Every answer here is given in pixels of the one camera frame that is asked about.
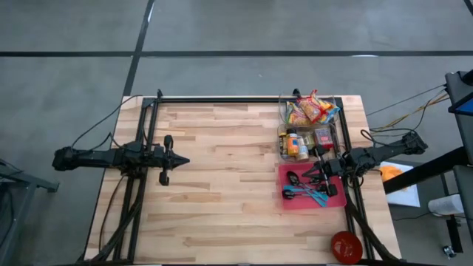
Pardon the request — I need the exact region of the blue screen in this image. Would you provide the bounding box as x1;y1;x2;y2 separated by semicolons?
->
448;96;473;116

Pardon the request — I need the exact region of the black equipment stand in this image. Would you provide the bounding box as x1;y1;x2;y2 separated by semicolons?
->
444;69;473;166

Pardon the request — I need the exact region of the thin black desk cable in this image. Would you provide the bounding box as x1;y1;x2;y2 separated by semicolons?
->
365;83;447;117

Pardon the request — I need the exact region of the black metal rig frame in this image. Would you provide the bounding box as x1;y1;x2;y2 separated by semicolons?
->
79;88;404;266

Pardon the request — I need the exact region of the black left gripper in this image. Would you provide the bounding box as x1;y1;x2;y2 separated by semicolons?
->
147;134;191;187

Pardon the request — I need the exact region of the dark spice glass jar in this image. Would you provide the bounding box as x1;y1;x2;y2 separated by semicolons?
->
296;136;310;162

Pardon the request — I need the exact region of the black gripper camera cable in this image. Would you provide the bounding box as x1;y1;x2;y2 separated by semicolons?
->
360;127;419;149

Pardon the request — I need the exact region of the small yellow lid jar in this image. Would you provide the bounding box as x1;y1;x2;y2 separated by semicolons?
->
279;127;289;156

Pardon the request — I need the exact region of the blue yellow ramen packet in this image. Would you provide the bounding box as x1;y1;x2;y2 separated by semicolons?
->
320;101;341;125

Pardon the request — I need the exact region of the pink ramen noodle packet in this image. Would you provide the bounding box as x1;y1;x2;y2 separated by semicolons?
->
286;101;307;126

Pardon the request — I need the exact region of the orange red ramen packet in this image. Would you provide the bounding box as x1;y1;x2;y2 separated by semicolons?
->
298;88;323;125

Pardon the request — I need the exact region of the pink plastic tray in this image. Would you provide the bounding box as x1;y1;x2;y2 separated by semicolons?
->
277;162;348;211

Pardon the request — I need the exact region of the clear plastic bin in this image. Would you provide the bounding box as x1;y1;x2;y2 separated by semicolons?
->
277;95;343;163

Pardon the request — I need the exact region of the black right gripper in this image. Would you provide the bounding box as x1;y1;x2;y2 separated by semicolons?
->
302;145;350;197

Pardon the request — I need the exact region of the long black arm cable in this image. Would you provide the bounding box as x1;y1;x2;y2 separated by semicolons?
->
69;94;146;149

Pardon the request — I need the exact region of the black metal beam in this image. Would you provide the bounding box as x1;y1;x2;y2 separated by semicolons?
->
383;146;473;195

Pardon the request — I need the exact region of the orange object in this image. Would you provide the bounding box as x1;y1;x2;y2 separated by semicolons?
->
380;165;404;183

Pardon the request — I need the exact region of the caster wheel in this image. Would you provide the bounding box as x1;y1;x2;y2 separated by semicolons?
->
442;245;458;261

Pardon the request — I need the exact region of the thin yellow cable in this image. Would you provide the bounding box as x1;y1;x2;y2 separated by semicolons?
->
369;94;452;132

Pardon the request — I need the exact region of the grey metal cart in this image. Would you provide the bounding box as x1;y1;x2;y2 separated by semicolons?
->
0;157;60;266

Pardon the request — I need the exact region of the white paper sheet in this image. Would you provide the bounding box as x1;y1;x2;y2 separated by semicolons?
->
379;160;421;208

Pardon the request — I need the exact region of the red round bowl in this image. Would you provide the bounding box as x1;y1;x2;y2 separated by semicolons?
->
330;231;364;265

